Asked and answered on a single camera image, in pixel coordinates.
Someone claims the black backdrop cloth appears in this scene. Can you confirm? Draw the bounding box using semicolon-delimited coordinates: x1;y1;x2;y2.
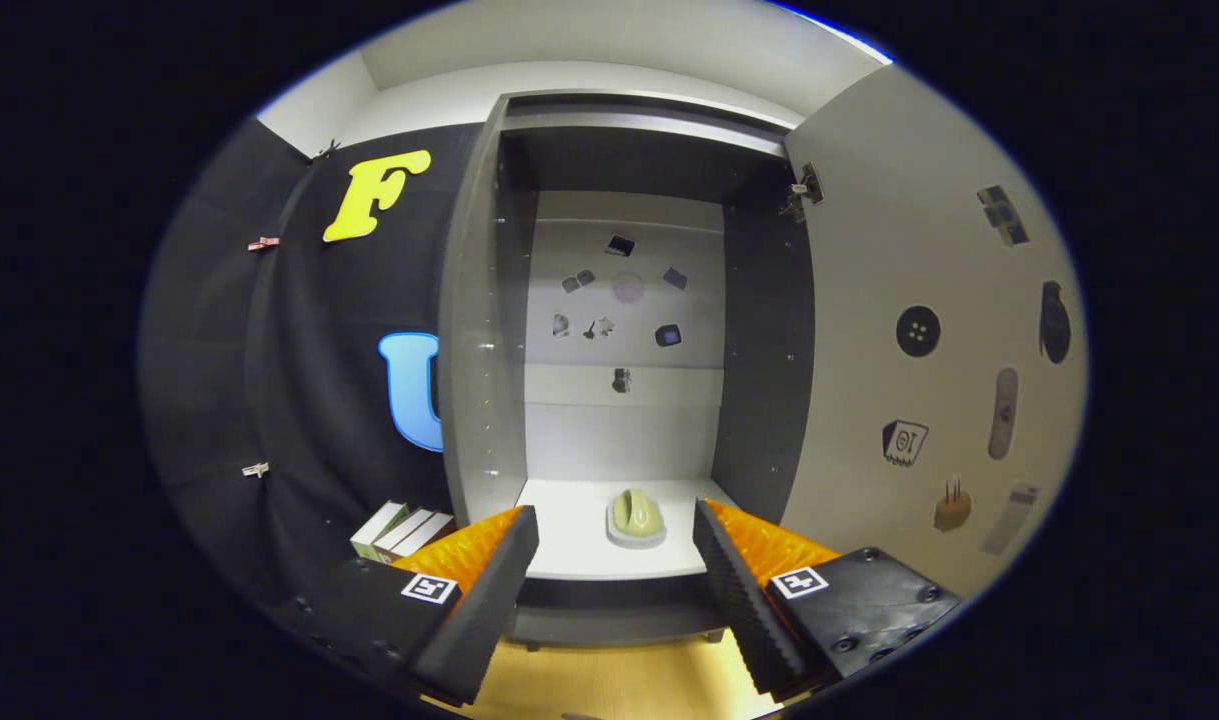
139;115;470;641

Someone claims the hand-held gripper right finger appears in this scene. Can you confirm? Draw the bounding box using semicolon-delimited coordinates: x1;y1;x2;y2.
692;498;962;701

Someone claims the green book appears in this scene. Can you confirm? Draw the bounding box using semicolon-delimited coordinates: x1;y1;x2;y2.
350;500;410;561

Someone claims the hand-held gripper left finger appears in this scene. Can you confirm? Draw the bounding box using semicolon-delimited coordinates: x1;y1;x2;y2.
289;505;540;706

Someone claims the metal door hinge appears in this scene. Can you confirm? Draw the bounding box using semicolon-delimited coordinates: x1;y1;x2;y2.
779;162;826;223

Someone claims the grey cabinet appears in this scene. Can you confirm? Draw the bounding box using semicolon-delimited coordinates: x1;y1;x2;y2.
439;88;820;651

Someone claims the pale green oval object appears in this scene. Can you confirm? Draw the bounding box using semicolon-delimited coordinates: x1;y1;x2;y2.
606;488;668;550

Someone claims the grey book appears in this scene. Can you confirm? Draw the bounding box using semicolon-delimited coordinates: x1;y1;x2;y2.
374;508;435;561

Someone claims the long ceiling light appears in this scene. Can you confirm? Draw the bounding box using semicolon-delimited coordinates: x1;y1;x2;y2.
769;0;895;63

